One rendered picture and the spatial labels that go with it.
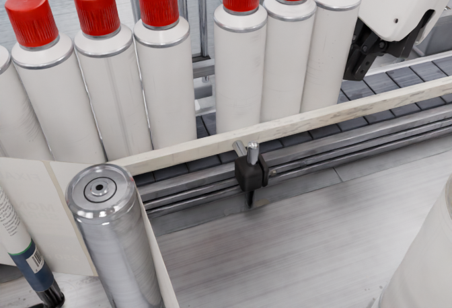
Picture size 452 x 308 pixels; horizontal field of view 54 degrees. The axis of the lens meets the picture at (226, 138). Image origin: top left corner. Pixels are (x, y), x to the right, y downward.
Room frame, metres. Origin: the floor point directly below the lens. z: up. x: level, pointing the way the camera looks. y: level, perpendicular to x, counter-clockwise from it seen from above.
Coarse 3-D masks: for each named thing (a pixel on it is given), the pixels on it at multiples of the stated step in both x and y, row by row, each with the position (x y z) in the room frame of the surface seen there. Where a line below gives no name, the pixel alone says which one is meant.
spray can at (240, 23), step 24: (240, 0) 0.36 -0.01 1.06; (216, 24) 0.37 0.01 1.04; (240, 24) 0.36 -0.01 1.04; (264, 24) 0.36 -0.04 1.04; (216, 48) 0.37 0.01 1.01; (240, 48) 0.35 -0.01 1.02; (264, 48) 0.37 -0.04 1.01; (216, 72) 0.37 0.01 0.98; (240, 72) 0.35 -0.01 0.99; (216, 96) 0.37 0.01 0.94; (240, 96) 0.35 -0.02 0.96; (216, 120) 0.37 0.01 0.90; (240, 120) 0.35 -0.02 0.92
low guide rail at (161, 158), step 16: (448, 80) 0.44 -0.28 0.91; (384, 96) 0.40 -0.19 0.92; (400, 96) 0.41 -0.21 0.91; (416, 96) 0.41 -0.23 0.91; (432, 96) 0.42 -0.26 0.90; (304, 112) 0.38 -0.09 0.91; (320, 112) 0.38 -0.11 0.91; (336, 112) 0.38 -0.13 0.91; (352, 112) 0.39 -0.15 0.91; (368, 112) 0.39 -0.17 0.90; (240, 128) 0.35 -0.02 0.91; (256, 128) 0.35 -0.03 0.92; (272, 128) 0.35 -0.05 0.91; (288, 128) 0.36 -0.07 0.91; (304, 128) 0.36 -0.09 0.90; (192, 144) 0.33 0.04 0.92; (208, 144) 0.33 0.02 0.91; (224, 144) 0.33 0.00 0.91; (128, 160) 0.30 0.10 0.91; (144, 160) 0.30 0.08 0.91; (160, 160) 0.31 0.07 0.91; (176, 160) 0.31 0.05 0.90; (192, 160) 0.32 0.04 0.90
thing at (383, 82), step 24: (384, 72) 0.50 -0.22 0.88; (408, 72) 0.50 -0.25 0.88; (432, 72) 0.50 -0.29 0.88; (360, 96) 0.45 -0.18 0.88; (360, 120) 0.40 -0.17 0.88; (384, 120) 0.40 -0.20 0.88; (264, 144) 0.36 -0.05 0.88; (288, 144) 0.36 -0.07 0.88; (168, 168) 0.32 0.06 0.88; (192, 168) 0.32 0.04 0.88
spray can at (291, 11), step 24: (264, 0) 0.40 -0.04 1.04; (288, 0) 0.38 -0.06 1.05; (312, 0) 0.40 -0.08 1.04; (288, 24) 0.37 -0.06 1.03; (312, 24) 0.39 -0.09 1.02; (288, 48) 0.37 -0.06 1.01; (264, 72) 0.38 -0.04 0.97; (288, 72) 0.37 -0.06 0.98; (264, 96) 0.38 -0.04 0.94; (288, 96) 0.37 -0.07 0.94; (264, 120) 0.38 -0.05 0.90
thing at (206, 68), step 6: (444, 12) 0.51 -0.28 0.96; (450, 12) 0.51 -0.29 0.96; (444, 18) 0.51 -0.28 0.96; (450, 18) 0.51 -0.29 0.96; (438, 24) 0.50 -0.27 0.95; (444, 24) 0.51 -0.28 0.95; (210, 60) 0.41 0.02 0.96; (192, 66) 0.40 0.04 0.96; (198, 66) 0.40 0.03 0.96; (204, 66) 0.40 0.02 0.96; (210, 66) 0.40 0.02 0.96; (198, 72) 0.40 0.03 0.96; (204, 72) 0.40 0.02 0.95; (210, 72) 0.40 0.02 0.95; (30, 102) 0.34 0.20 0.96
